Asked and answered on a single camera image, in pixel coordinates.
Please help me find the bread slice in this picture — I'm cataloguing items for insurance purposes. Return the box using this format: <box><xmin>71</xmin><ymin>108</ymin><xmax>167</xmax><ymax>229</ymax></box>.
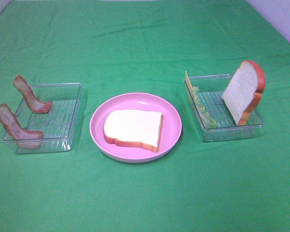
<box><xmin>222</xmin><ymin>60</ymin><xmax>266</xmax><ymax>126</ymax></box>
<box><xmin>103</xmin><ymin>109</ymin><xmax>163</xmax><ymax>152</ymax></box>

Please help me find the green lettuce leaf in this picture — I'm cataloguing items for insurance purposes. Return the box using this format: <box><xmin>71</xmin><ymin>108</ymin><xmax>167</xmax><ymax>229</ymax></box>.
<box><xmin>192</xmin><ymin>86</ymin><xmax>218</xmax><ymax>128</ymax></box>

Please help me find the bacon strip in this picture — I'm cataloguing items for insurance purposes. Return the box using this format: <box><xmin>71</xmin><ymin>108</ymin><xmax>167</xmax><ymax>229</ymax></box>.
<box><xmin>0</xmin><ymin>104</ymin><xmax>43</xmax><ymax>149</ymax></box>
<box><xmin>13</xmin><ymin>75</ymin><xmax>53</xmax><ymax>114</ymax></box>

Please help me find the pink round plate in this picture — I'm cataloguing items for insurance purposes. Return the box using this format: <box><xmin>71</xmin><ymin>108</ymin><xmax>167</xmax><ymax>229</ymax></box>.
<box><xmin>89</xmin><ymin>92</ymin><xmax>182</xmax><ymax>163</ymax></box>

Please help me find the yellow cheese slice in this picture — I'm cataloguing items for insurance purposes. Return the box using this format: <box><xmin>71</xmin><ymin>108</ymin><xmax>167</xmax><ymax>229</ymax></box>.
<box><xmin>185</xmin><ymin>71</ymin><xmax>197</xmax><ymax>102</ymax></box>

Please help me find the right clear plastic tray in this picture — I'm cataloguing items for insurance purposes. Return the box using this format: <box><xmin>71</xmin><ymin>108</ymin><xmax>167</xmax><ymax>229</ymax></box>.
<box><xmin>184</xmin><ymin>74</ymin><xmax>263</xmax><ymax>142</ymax></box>

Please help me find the clear plastic tray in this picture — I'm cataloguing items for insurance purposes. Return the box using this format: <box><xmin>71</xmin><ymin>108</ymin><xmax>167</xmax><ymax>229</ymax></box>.
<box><xmin>2</xmin><ymin>83</ymin><xmax>83</xmax><ymax>154</ymax></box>
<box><xmin>184</xmin><ymin>74</ymin><xmax>263</xmax><ymax>142</ymax></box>

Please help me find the green tablecloth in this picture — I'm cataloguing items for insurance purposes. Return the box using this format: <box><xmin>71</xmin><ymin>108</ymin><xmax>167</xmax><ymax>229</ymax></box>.
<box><xmin>0</xmin><ymin>0</ymin><xmax>290</xmax><ymax>232</ymax></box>

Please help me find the left clear plastic tray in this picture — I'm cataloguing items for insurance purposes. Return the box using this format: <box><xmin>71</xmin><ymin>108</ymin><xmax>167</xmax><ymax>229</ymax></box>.
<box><xmin>2</xmin><ymin>83</ymin><xmax>83</xmax><ymax>154</ymax></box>

